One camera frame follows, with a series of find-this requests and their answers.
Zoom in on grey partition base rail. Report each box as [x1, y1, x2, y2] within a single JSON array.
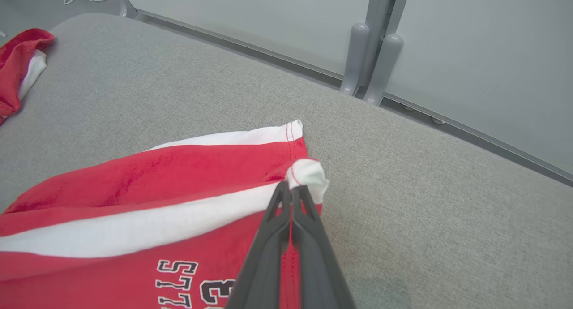
[[132, 8, 347, 89], [380, 92, 573, 188]]

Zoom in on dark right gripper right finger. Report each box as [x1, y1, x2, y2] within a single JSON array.
[[291, 185, 357, 309]]

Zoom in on grey partition post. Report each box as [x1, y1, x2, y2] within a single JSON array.
[[356, 0, 412, 94]]

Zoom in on red and white garment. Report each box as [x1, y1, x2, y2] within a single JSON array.
[[0, 28, 56, 126]]

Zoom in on grey partition end support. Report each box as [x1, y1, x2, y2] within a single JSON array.
[[107, 0, 138, 18]]

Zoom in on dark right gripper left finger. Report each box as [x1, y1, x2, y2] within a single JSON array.
[[224, 180, 292, 309]]

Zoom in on red and white jersey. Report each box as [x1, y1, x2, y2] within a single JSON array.
[[0, 120, 330, 309]]

